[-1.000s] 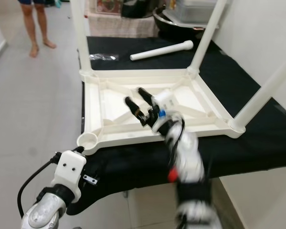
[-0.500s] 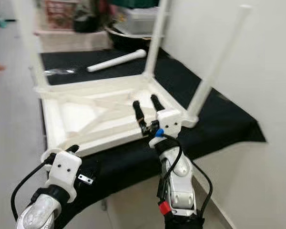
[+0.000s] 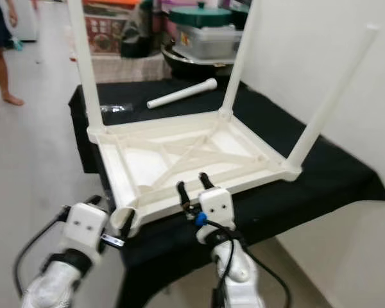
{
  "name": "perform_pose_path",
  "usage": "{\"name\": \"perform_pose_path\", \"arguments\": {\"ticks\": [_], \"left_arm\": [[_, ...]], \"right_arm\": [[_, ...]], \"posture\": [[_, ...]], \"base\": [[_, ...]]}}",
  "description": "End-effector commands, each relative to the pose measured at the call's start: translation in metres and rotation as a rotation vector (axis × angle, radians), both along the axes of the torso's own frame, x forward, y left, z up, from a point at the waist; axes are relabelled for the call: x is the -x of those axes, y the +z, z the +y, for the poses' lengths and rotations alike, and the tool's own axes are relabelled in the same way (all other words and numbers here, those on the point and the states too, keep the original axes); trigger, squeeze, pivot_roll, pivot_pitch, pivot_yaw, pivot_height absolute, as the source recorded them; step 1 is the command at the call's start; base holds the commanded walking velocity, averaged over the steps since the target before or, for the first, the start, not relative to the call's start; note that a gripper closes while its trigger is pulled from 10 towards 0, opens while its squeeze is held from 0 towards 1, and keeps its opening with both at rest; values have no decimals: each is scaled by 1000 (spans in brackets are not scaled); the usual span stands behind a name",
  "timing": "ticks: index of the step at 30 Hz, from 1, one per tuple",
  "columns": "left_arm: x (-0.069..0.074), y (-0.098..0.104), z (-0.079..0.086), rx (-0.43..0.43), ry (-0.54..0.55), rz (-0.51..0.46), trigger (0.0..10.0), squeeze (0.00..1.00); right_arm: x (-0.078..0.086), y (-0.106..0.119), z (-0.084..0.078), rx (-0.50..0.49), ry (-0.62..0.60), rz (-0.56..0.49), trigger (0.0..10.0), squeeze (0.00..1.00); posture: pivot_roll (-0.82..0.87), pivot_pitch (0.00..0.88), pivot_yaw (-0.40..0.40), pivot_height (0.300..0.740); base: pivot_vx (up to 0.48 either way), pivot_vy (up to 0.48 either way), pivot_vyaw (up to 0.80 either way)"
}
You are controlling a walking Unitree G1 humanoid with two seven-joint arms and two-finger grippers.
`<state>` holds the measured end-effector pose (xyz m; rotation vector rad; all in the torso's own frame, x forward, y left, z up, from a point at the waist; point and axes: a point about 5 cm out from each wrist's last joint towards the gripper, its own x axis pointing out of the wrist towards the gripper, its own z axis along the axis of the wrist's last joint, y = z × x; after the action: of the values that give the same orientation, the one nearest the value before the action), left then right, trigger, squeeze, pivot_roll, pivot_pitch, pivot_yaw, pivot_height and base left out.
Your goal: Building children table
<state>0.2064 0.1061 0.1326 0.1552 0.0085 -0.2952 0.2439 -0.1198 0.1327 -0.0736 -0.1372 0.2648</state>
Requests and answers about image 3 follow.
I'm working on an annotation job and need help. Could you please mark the white plastic children table top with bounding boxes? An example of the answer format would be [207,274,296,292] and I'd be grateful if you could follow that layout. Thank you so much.
[87,109,302,238]

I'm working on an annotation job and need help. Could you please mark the black tablecloth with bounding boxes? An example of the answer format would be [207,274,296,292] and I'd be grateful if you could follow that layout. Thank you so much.
[67,80,385,308]

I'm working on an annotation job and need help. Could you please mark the checked cloth covered bench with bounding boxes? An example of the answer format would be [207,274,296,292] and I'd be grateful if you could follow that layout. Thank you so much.
[90,55,171,83]

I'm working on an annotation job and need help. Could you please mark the clear plastic storage box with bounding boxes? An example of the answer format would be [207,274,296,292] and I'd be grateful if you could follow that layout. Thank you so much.
[173,22,244,62]

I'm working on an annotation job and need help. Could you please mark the black bag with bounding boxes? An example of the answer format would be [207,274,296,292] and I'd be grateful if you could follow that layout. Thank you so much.
[122,0,164,58]

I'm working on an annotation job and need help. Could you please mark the dark printed carton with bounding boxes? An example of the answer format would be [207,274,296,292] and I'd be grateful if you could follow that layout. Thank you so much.
[226,0,252,30]

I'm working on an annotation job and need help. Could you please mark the white fridge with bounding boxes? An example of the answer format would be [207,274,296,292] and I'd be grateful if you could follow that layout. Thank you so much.
[16,0,40,42]

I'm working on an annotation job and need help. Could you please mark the orange lidded clear bin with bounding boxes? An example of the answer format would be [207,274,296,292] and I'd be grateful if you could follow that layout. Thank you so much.
[80,0,142,58]

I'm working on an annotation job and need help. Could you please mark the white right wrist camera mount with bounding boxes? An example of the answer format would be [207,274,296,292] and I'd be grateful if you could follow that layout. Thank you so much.
[196,187,237,244]

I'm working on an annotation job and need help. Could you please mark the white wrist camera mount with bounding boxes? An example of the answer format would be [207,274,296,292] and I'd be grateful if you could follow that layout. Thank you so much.
[196,187,237,244]
[61,202,110,257]

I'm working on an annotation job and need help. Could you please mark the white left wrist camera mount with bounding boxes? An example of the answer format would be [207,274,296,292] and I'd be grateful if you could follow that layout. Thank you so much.
[61,202,110,257]

